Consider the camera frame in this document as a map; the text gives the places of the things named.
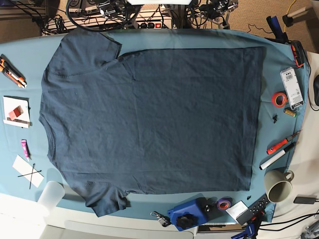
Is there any orange black tool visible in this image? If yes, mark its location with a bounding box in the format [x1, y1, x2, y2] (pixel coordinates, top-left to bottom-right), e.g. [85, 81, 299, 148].
[291, 40, 305, 67]

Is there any white sticky note pad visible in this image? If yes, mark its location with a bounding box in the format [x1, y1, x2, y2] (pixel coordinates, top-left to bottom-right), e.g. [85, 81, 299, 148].
[226, 201, 248, 222]

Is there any clear plastic bit case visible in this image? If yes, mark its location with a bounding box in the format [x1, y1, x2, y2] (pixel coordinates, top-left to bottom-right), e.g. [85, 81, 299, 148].
[280, 67, 304, 111]

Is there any beige ceramic mug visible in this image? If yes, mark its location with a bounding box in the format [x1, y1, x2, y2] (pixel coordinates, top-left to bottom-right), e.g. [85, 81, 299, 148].
[264, 170, 295, 203]

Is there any orange black utility knife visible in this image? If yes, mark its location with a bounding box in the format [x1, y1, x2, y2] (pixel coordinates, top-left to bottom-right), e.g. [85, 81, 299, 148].
[0, 54, 27, 89]

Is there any dark blue T-shirt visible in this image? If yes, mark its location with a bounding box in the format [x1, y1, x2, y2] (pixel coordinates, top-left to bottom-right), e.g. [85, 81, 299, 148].
[39, 30, 265, 217]

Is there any red tape roll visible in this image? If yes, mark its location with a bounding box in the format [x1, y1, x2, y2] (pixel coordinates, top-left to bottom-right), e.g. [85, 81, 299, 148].
[272, 92, 288, 108]

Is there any computer mouse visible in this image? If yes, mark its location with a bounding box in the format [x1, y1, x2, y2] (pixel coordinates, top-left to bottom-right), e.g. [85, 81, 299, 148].
[313, 75, 319, 106]

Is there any small red wooden block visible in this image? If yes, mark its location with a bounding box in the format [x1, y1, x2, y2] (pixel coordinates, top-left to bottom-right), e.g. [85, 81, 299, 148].
[8, 106, 23, 120]

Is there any white notepad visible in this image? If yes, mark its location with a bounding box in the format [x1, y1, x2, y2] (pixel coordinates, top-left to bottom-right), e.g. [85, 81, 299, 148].
[3, 96, 30, 128]

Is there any power strip with red switch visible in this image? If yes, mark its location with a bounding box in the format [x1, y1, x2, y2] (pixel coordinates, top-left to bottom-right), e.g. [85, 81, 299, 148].
[125, 21, 172, 29]

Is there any purple tape roll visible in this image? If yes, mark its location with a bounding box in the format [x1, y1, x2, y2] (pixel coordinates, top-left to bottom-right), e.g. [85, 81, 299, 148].
[216, 197, 232, 211]

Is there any black power adapter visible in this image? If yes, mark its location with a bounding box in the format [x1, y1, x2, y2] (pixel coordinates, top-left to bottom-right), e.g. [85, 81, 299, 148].
[293, 196, 318, 205]

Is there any translucent plastic cup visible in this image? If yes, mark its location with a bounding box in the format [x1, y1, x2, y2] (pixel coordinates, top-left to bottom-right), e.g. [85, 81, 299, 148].
[37, 181, 65, 212]

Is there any blue clamp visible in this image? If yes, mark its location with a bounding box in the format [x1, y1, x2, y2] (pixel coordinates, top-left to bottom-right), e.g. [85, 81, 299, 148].
[231, 210, 265, 239]

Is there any black remote control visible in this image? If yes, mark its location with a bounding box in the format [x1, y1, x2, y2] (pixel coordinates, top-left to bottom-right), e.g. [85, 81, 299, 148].
[236, 194, 270, 225]

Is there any metal carabiner keyring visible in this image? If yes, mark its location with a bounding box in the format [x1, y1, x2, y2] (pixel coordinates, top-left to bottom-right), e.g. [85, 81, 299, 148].
[150, 211, 171, 227]

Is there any black white marker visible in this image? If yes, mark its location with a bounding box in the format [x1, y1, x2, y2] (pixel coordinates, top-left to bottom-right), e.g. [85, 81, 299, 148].
[259, 142, 296, 170]

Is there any white paper card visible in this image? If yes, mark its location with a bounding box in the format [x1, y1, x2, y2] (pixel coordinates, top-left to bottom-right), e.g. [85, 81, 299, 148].
[12, 155, 44, 188]

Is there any red handled screwdriver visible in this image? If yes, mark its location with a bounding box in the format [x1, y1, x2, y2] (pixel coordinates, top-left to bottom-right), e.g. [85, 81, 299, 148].
[266, 130, 301, 155]

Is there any AA battery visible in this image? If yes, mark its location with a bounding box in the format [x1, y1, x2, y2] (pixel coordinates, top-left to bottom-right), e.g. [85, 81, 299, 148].
[284, 108, 296, 118]

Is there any black knob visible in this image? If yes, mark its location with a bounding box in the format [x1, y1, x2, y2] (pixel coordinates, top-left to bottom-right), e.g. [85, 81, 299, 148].
[176, 214, 193, 229]

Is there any light blue table cloth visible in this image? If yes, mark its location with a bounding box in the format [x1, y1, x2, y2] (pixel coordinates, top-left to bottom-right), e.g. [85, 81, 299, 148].
[0, 29, 305, 219]

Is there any pink glue tube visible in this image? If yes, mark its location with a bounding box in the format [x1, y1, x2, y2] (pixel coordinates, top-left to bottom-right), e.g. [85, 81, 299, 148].
[20, 139, 30, 162]

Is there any blue plastic box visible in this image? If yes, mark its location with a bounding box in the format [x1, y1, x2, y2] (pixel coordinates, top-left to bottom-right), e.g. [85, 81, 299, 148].
[167, 198, 208, 231]

